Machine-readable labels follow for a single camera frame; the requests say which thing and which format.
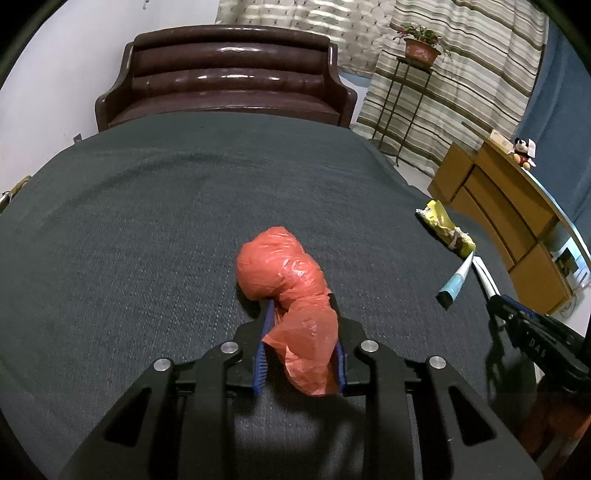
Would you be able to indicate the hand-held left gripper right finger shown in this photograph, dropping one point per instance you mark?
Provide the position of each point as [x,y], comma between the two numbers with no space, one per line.
[341,369]

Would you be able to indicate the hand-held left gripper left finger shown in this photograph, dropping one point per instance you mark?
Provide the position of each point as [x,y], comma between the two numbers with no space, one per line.
[262,353]

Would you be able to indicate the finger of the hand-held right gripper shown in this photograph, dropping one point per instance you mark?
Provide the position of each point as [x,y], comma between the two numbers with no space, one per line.
[501,311]
[519,307]

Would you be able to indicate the slim blue white tube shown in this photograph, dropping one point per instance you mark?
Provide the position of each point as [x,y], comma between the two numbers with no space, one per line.
[485,277]

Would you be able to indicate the red plastic bag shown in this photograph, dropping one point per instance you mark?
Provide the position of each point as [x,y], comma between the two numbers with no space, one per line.
[286,281]

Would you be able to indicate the white yellow-green wrapper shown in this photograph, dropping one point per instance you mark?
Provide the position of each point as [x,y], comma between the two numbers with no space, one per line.
[445,226]

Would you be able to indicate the large white printed tube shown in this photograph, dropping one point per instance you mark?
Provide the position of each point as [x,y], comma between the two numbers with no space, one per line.
[455,282]

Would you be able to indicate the small picture card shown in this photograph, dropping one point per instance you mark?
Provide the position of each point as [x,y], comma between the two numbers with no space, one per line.
[565,263]

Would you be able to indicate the wooden cabinet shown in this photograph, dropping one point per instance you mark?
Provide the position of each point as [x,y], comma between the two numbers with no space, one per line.
[503,203]

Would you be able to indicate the mouse plush toy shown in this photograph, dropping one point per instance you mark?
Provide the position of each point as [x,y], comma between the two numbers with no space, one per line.
[523,151]

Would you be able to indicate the dark grey cloth cover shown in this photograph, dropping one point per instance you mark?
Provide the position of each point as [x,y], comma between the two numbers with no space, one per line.
[138,240]

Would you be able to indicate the small white box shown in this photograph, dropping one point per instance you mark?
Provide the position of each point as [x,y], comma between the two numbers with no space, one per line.
[501,140]

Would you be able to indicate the blue curtain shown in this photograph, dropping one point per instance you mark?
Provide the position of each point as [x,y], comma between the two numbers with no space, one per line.
[563,115]

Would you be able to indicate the black metal plant stand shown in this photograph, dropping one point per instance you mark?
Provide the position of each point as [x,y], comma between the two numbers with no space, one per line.
[406,106]

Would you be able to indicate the striped curtain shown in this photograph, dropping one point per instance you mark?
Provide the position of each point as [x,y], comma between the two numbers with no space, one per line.
[475,78]

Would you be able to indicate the potted plant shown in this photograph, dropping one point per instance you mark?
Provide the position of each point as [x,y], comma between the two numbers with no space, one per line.
[421,46]

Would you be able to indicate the brown leather sofa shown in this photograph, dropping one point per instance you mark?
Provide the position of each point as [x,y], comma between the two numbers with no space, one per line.
[231,74]

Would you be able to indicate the circle patterned curtain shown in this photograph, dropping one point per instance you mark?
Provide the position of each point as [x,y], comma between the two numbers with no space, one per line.
[300,27]

